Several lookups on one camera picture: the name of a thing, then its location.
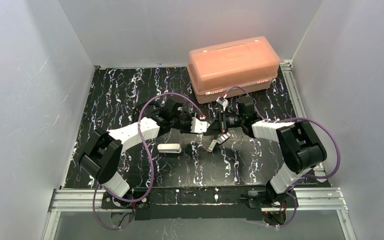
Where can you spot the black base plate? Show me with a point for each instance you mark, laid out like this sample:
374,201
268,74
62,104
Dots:
212,202

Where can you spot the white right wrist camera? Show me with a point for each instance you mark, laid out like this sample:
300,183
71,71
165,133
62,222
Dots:
222,100

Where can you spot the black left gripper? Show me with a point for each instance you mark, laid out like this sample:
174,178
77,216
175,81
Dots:
185,122

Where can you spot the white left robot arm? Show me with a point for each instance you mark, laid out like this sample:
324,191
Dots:
100,156

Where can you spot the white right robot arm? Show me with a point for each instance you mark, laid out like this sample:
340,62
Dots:
300,146

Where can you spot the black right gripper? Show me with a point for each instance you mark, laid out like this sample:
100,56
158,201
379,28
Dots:
221,121

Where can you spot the white stapler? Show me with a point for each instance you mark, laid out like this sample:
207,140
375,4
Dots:
169,148

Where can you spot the aluminium rail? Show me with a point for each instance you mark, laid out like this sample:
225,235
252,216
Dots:
87,200
286,68

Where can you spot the aluminium right rail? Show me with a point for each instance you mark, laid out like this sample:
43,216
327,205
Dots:
286,68

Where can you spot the pink plastic storage box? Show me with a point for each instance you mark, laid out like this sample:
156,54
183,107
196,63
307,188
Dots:
234,67

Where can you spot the aluminium front rail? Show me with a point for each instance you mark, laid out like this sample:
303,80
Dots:
87,200

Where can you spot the white staples box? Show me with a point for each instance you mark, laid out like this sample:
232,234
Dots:
212,145

